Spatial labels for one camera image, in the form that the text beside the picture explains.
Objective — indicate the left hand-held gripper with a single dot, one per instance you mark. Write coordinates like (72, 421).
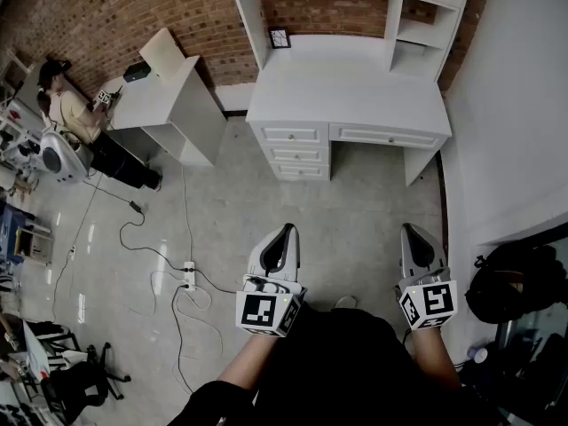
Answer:
(266, 313)

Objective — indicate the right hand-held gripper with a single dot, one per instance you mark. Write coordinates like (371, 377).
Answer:
(432, 302)

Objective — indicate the person's right forearm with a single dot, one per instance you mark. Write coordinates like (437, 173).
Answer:
(432, 357)

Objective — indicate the person's left forearm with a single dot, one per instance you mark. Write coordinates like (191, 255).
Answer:
(248, 362)

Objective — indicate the white drawer front with knob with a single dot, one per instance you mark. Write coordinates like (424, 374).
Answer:
(299, 171)

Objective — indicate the white drawer with knob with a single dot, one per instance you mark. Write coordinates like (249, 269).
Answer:
(299, 171)
(296, 154)
(290, 136)

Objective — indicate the wide white desk drawer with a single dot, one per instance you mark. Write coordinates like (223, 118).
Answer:
(386, 136)

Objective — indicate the white cabinet with glass door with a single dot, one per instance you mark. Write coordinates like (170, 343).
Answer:
(346, 87)

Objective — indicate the plain white side desk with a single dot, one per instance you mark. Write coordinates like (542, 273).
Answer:
(146, 104)

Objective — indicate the person's light shoe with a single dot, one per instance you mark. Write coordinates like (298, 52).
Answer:
(346, 302)

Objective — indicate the white power strip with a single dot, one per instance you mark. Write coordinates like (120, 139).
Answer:
(189, 275)

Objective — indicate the black backpack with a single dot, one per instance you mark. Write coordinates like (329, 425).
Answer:
(510, 282)

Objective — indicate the clear plastic cup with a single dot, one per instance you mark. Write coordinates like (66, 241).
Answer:
(478, 354)

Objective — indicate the person's black clothing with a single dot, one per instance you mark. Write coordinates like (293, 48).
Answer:
(337, 371)

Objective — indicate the dark framed glass window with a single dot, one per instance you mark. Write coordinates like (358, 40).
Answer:
(541, 326)

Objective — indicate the black power adapter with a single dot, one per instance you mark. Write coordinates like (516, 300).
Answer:
(136, 207)

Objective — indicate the beige board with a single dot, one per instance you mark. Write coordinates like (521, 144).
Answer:
(162, 56)

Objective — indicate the black box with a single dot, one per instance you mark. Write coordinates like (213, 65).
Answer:
(136, 72)

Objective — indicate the silver round-windowed case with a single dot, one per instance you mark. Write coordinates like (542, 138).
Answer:
(62, 158)

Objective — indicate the black office chair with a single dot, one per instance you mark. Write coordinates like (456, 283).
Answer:
(80, 388)

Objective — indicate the black picture frame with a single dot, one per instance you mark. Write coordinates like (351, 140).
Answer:
(279, 39)

